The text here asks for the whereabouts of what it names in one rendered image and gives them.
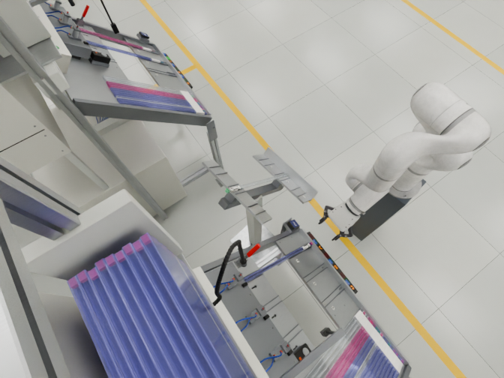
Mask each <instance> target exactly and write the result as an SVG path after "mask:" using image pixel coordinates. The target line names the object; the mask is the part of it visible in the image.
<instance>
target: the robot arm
mask: <svg viewBox="0 0 504 378"><path fill-rule="evenodd" d="M410 106H411V110H412V112H413V114H414V116H415V117H416V118H417V119H418V121H419V123H418V124H416V125H415V127H414V128H413V130H412V132H407V133H402V134H401V135H399V136H396V137H395V138H394V139H392V140H391V141H390V142H389V143H388V144H387V145H386V146H385V147H384V148H383V150H382V151H381V152H380V154H379V156H378V158H377V159H376V161H375V163H374V164H373V165H371V164H368V163H362V164H359V165H357V166H354V167H353V168H352V169H351V170H350V171H349V172H348V174H347V176H346V179H345V180H346V184H347V185H348V186H349V188H350V189H351V190H352V191H353V193H354V194H353V195H352V196H351V197H350V198H349V199H348V200H347V201H344V202H342V203H341V204H340V205H338V206H337V207H336V208H333V207H331V206H329V205H326V206H325V209H324V212H323V217H322V218H321V219H320V220H319V223H318V224H322V223H323V222H324V221H325V220H326V219H327V218H330V219H331V221H332V222H333V223H334V224H335V225H336V227H337V228H338V229H339V230H340V234H338V235H336V236H335V237H334V238H333V239H332V241H334V240H335V241H337V240H338V239H339V238H340V237H344V238H346V237H352V236H353V231H352V227H351V226H352V225H353V224H354V223H355V222H356V221H357V220H358V219H359V218H360V217H361V216H360V215H361V214H363V215H364V214H365V212H366V211H367V210H368V209H369V208H370V207H371V206H373V205H374V204H375V203H376V202H378V201H379V200H380V199H381V198H382V197H384V196H385V195H386V194H387V193H390V194H391V195H392V196H393V197H397V198H399V199H410V198H413V197H414V196H416V195H417V194H418V193H419V191H420V190H421V188H422V179H423V178H424V177H425V176H427V175H428V174H429V173H430V172H431V171H433V170H436V171H445V172H448V171H454V170H459V169H460V168H462V167H464V166H466V165H467V164H468V163H469V162H470V161H471V160H472V158H473V151H475V150H477V149H479V148H481V147H482V146H483V145H484V144H485V143H486V142H487V141H488V140H489V139H490V137H491V126H490V125H489V123H488V121H487V120H486V119H485V118H484V117H483V116H482V115H481V114H479V113H478V112H477V111H476V110H475V109H473V108H472V107H471V106H470V105H469V104H468V103H467V102H466V101H464V100H463V99H462V98H461V97H459V96H458V95H457V94H456V93H454V92H453V91H452V90H451V89H450V88H449V87H448V86H446V85H444V84H442V83H441V82H429V83H425V84H424V85H423V86H422V87H420V88H419V89H418V90H417V91H416V92H415V93H414V95H413V96H412V98H411V101H410ZM328 209H329V210H331V211H330V212H329V213H328ZM346 230H348V232H349V234H345V233H344V232H345V231H346Z"/></svg>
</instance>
